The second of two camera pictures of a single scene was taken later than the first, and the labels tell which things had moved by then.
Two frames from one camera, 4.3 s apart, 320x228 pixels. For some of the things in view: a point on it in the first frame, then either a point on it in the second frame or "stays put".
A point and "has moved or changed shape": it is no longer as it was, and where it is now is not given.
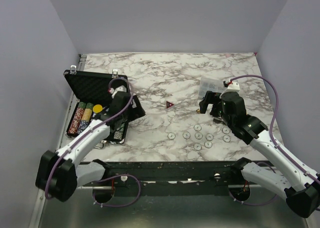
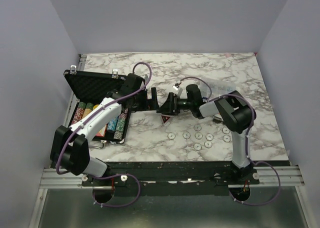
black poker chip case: [92, 90] stays put
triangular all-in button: [169, 104] has moved or changed shape
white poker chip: [171, 135] stays put
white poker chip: [226, 130] stays put
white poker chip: [226, 138] stays put
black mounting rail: [174, 179] stays put
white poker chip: [208, 144] stays put
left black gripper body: [125, 115] -> [140, 103]
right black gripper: [211, 97] -> [171, 105]
